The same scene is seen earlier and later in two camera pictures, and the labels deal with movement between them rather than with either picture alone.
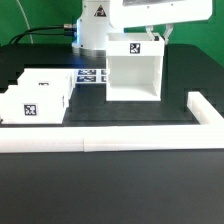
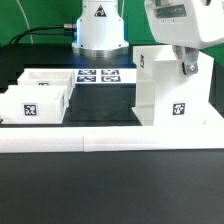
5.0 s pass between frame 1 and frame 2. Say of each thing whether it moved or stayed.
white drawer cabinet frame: moved
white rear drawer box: stayed
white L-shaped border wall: stayed
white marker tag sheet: stayed
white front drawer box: stayed
